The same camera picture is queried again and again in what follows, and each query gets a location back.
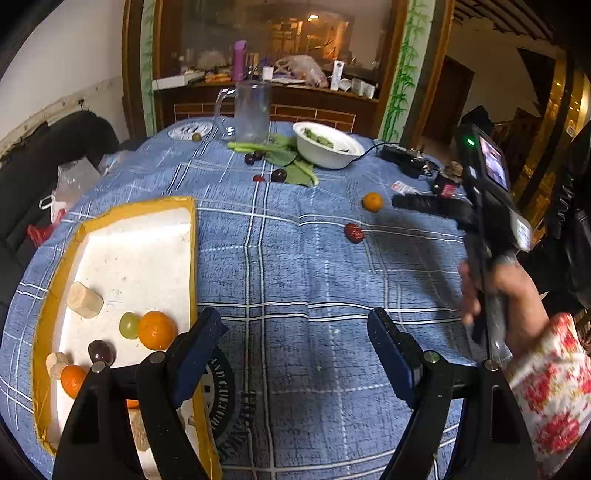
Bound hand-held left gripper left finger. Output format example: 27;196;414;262
52;307;229;480

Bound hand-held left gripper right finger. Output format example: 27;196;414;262
367;307;539;480

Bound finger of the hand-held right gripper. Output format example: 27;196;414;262
392;193;476;230

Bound large green grape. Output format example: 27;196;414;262
119;312;141;340

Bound dark purple plum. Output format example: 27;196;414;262
88;340;116;365

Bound white foam box yellow tape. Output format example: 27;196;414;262
30;196;222;480

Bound small orange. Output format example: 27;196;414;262
61;364;89;398

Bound person's right forearm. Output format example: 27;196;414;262
505;313;591;478

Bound person's right hand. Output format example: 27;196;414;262
458;258;550;365

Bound maroon cylinder jar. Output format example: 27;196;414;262
434;171;462;197

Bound black power strip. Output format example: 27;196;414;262
381;144;437;178

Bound white bowl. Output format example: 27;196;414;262
292;121;365;169

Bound blue plaid tablecloth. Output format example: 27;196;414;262
0;117;509;480

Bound green vegetable pieces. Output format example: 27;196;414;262
302;129;335;148

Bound leafy green vegetable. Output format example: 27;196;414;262
228;134;320;188

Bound wooden sideboard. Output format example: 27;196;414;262
122;0;455;139

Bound translucent plastic bag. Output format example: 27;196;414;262
276;55;328;88

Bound red plastic bag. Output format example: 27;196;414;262
27;224;58;247

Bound clear glass mug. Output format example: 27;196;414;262
213;82;273;143

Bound clear plastic bag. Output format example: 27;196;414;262
55;157;102;204

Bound white printed plate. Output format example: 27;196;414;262
167;121;218;141

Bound pink bottle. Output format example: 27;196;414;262
232;41;249;82

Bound black sofa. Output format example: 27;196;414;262
0;111;121;305

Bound black cable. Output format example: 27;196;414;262
353;142;393;162

